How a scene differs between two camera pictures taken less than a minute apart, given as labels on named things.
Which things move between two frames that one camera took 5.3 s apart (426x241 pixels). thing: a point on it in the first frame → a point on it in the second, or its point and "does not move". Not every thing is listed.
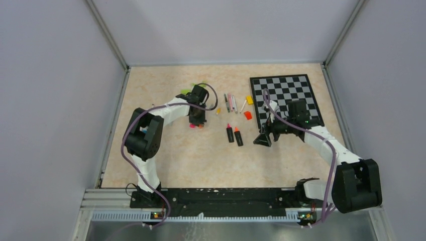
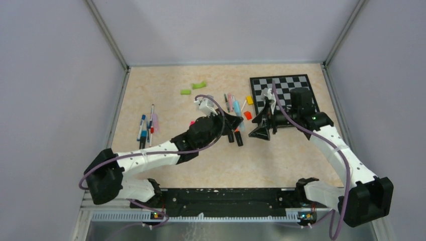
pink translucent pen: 230,101 does not move
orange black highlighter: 238,136 does not move
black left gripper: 200,120 → 232,121
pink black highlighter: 229,133 does not move
